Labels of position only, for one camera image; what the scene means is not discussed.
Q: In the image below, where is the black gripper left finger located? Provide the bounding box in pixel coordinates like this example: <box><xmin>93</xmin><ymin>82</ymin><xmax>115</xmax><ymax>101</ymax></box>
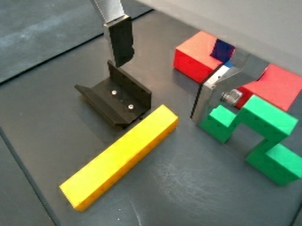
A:
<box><xmin>89</xmin><ymin>0</ymin><xmax>135</xmax><ymax>67</ymax></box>

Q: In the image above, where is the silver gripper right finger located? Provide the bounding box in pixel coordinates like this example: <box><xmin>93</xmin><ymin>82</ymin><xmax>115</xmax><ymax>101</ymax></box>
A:
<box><xmin>190</xmin><ymin>49</ymin><xmax>268</xmax><ymax>124</ymax></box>

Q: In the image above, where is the yellow rectangular bar block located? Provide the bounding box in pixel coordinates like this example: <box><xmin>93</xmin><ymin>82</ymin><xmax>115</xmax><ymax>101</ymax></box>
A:
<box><xmin>59</xmin><ymin>105</ymin><xmax>178</xmax><ymax>211</ymax></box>

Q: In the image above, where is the red board with slots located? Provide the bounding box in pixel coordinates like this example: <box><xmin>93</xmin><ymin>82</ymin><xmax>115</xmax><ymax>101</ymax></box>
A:
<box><xmin>172</xmin><ymin>30</ymin><xmax>302</xmax><ymax>112</ymax></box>

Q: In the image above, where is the dark blue U-shaped block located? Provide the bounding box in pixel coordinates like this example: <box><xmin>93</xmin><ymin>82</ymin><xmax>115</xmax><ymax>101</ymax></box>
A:
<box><xmin>210</xmin><ymin>39</ymin><xmax>235</xmax><ymax>63</ymax></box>

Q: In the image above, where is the green zigzag block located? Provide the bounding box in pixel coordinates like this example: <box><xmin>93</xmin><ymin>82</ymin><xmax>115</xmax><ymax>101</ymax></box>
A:
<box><xmin>198</xmin><ymin>94</ymin><xmax>302</xmax><ymax>187</ymax></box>

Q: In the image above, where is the black U-shaped bracket holder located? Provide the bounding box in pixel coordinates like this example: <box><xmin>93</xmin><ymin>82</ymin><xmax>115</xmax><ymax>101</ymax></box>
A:
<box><xmin>75</xmin><ymin>61</ymin><xmax>152</xmax><ymax>128</ymax></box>

